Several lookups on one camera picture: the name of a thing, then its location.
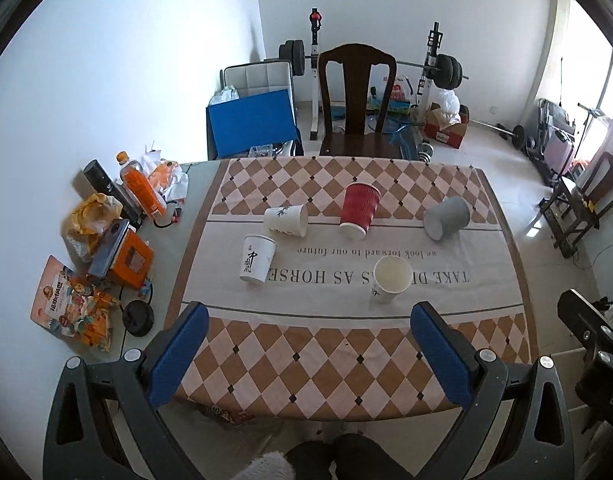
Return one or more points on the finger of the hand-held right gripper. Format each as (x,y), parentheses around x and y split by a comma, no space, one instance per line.
(583,315)

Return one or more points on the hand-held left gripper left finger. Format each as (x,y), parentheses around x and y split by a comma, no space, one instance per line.
(179,355)

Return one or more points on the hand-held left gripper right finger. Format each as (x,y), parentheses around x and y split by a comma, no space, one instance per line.
(442,355)

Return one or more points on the white cup with black calligraphy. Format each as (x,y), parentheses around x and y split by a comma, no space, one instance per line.
(256,259)

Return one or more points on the grey cup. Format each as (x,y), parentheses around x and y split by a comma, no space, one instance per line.
(446,217)

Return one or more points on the red ribbed paper cup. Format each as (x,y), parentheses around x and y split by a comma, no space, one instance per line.
(359,207)

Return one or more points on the white cup with bamboo print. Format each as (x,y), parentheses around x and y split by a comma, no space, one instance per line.
(286,219)

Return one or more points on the plain white paper cup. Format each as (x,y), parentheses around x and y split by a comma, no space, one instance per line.
(390,277)

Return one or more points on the black round disc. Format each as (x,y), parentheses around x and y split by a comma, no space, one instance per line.
(138,317)

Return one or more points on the brown wooden chair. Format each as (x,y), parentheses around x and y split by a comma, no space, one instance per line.
(581,210)

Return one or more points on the checkered brown tablecloth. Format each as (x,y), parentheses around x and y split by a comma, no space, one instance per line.
(336,350)

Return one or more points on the orange box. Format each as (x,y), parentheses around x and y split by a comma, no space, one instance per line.
(131,260)

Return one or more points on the colourful snack packet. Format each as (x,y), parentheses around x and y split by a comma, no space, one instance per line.
(69,305)

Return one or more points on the grey device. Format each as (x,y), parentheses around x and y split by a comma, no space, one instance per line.
(109,247)

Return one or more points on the person's dark trouser legs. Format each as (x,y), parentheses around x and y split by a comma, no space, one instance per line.
(356,457)

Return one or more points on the white fluffy slipper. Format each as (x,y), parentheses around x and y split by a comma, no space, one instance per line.
(266,467)

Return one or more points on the yellow plastic bag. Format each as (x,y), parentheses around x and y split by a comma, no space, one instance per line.
(89,220)

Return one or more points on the pink suitcase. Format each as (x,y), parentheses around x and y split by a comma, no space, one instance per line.
(560,152)

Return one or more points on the orange drink bottle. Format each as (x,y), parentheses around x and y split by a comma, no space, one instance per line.
(141,187)

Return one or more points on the white and orange plastic bag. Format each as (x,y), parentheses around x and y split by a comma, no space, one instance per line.
(166,175)

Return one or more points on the black exercise machine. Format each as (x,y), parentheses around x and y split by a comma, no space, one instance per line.
(546,135)

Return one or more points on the black cylinder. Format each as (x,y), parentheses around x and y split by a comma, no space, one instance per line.
(104,182)

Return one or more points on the long barbell bar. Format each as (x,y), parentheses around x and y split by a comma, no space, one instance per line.
(501,130)

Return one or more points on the small dumbbell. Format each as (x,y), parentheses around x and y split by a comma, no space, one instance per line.
(426,152)

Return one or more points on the cardboard box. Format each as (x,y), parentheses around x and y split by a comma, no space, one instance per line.
(449,130)

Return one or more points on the blue board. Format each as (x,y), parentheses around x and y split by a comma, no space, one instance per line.
(254,122)

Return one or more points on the white bag with red print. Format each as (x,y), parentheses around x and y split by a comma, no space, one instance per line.
(400,91)

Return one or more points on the barbell with black plates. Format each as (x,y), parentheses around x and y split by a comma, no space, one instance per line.
(449,72)

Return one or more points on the dark wooden chair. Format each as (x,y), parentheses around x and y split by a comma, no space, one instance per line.
(359,80)

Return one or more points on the grey padded bench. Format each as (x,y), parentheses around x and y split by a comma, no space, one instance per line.
(259,77)

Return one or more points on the white barbell rack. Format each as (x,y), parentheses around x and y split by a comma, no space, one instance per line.
(314,60)

